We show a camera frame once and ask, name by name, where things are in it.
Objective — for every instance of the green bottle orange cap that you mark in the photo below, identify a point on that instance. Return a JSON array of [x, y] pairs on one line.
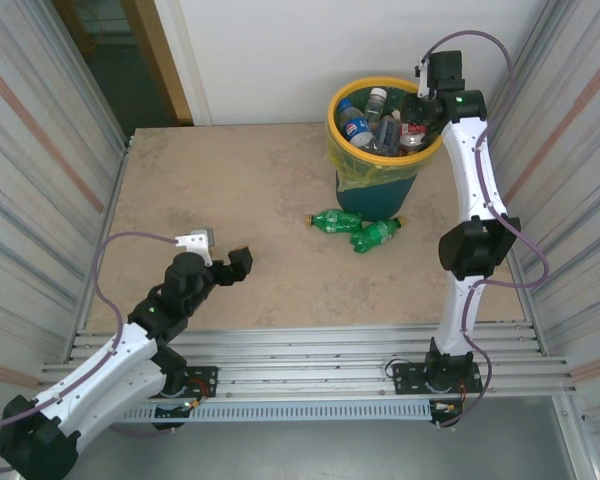
[[375, 235]]

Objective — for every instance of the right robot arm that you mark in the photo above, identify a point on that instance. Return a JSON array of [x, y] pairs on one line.
[[472, 170]]

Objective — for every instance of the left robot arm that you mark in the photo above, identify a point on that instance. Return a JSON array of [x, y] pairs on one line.
[[95, 360]]

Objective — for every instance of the yellow plastic bin liner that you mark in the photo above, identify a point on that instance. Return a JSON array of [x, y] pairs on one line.
[[355, 175]]

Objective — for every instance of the teal bin with yellow rim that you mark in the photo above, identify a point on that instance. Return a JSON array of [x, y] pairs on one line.
[[375, 200]]

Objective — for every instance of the green bottle yellow cap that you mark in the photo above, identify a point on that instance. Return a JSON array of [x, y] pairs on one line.
[[336, 221]]

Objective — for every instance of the yellow power connector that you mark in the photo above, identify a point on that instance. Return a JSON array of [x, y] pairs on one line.
[[447, 407], [194, 403]]

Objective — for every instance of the black table clamp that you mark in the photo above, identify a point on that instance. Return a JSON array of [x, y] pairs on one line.
[[167, 426]]

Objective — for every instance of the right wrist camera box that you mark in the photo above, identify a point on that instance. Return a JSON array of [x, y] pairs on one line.
[[422, 80]]

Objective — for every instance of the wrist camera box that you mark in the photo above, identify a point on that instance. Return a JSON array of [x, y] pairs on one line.
[[422, 80], [195, 245]]

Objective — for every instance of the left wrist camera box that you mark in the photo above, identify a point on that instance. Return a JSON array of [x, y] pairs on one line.
[[195, 245]]

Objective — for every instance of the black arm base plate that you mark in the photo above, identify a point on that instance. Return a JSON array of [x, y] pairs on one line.
[[207, 377], [410, 377]]

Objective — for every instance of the aluminium rail frame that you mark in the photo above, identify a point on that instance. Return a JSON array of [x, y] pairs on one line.
[[305, 350]]

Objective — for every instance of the wooden door frame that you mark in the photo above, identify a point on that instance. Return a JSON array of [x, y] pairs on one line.
[[155, 60]]

